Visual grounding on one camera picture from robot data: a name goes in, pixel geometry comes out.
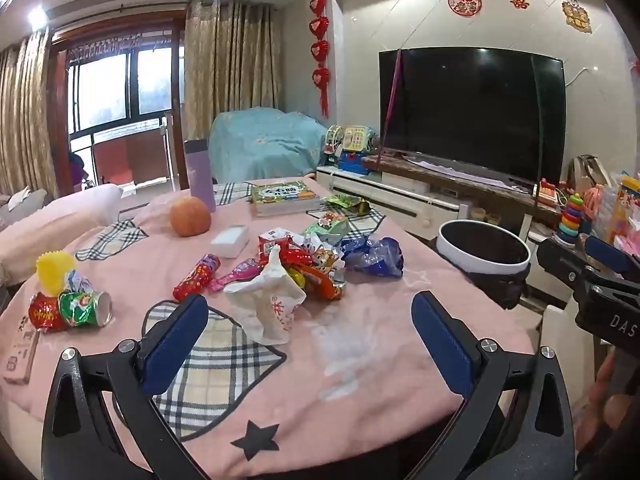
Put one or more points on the blue snack bag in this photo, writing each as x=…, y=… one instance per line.
x=375, y=257

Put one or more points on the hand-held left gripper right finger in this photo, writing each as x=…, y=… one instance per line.
x=440, y=350

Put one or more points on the beige bag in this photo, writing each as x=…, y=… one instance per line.
x=590, y=172

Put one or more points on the white television cabinet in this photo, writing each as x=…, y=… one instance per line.
x=400, y=199

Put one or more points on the orange fruit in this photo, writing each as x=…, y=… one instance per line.
x=190, y=216

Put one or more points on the green snack wrapper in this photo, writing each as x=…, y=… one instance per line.
x=345, y=202

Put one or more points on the toy activity cube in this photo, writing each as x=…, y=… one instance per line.
x=355, y=140

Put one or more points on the pink snack wrapper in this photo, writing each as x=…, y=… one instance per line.
x=235, y=274

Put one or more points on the red toy phone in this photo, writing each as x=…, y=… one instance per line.
x=546, y=192

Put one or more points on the balcony window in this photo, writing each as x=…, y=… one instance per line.
x=105, y=90

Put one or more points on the blue toy box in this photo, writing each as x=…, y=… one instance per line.
x=350, y=164

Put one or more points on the gold wall decoration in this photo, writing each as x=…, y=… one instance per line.
x=576, y=15

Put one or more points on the blue covered sofa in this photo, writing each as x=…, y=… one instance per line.
x=265, y=140

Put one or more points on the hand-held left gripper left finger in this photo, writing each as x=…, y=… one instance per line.
x=175, y=345

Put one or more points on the pile of colourful snack wrappers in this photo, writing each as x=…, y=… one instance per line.
x=315, y=265

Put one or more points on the red can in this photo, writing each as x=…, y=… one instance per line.
x=45, y=312

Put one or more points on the pink cushion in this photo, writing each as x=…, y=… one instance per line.
x=60, y=220

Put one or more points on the green can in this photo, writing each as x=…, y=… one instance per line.
x=80, y=308

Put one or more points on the black television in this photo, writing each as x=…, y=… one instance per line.
x=470, y=110

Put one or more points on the person's right hand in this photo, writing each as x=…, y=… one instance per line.
x=607, y=400

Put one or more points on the round red wall decoration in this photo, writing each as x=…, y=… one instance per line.
x=465, y=2

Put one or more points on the white paper bag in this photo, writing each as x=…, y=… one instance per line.
x=270, y=305

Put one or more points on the white set-top box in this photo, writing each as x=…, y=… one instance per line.
x=405, y=181

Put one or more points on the pink plastic toy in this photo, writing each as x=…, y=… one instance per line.
x=593, y=200

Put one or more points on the black white-rimmed trash bin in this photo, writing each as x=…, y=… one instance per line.
x=482, y=242

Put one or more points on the white rectangular block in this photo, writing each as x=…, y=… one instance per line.
x=229, y=241

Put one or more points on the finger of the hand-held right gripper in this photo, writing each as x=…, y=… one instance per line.
x=607, y=252
x=557, y=260

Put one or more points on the yellow spiky toy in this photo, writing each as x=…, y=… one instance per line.
x=52, y=270

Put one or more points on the red character wall decoration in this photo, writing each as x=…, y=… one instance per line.
x=520, y=1

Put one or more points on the red and white small box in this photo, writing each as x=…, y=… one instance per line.
x=272, y=241

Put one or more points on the red heart hanging decoration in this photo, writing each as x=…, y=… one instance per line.
x=320, y=25

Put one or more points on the red snack tube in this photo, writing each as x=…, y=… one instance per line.
x=197, y=277

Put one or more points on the beige patterned curtain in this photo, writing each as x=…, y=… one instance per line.
x=25, y=120
x=230, y=60

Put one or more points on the ceiling spot light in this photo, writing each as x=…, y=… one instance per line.
x=37, y=17

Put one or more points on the small printed packet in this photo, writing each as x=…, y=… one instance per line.
x=77, y=280

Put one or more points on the purple tumbler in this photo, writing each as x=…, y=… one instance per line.
x=200, y=180

